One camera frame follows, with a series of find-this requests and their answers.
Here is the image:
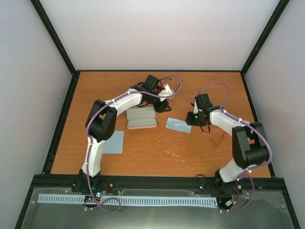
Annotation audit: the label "pink glasses case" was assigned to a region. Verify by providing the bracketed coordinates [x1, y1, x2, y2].
[126, 107, 157, 130]

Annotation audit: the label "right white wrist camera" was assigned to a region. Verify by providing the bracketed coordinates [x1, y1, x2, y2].
[191, 100, 199, 114]

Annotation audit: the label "black cage frame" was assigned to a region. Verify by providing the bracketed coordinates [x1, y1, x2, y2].
[15, 0, 289, 229]

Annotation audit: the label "light-blue slotted cable duct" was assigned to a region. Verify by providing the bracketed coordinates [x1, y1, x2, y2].
[37, 194, 217, 208]

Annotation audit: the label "red-framed clear glasses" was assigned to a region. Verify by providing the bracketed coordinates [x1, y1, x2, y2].
[209, 133, 226, 149]

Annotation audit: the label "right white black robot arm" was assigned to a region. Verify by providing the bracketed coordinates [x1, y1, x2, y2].
[186, 94, 272, 193]

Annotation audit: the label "light-blue cleaning cloth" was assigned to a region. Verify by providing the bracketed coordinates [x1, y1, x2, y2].
[103, 131, 124, 154]
[166, 117, 192, 134]

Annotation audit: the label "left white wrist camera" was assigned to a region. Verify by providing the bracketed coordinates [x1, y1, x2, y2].
[158, 83, 174, 102]

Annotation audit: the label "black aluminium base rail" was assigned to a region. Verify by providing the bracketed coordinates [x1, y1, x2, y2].
[29, 174, 288, 196]

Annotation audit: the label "dark aviator sunglasses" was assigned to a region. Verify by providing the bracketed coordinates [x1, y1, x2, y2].
[200, 124, 211, 133]

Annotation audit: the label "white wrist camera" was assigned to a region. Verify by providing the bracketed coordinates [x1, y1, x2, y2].
[158, 83, 174, 102]
[191, 100, 199, 114]

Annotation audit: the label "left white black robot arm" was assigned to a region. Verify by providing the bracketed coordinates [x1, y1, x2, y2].
[79, 75, 175, 192]

